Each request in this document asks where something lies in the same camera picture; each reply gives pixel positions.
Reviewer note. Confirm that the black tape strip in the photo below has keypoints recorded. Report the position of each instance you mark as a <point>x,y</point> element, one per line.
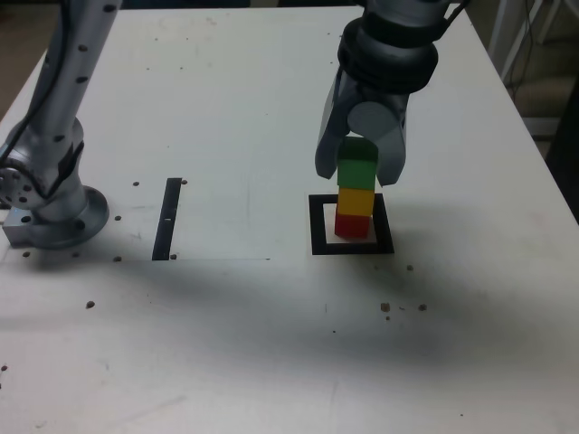
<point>167,217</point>

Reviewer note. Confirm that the green cube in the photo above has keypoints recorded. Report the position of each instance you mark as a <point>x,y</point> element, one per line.
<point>357,174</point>

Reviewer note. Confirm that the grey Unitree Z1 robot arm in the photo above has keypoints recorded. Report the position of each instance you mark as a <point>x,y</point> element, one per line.
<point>68,90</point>

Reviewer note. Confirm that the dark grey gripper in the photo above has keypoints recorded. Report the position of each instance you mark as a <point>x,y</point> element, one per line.
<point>375,95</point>

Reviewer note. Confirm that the red cube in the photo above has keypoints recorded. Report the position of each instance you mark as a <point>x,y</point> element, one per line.
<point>353,226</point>

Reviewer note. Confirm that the white metal frame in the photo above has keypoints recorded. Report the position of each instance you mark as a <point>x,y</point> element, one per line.
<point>497,18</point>

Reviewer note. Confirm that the black tape square outline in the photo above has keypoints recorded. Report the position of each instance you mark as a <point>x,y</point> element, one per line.
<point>316,235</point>

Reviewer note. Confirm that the yellow cube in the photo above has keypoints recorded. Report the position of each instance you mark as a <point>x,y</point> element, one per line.
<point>355,201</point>

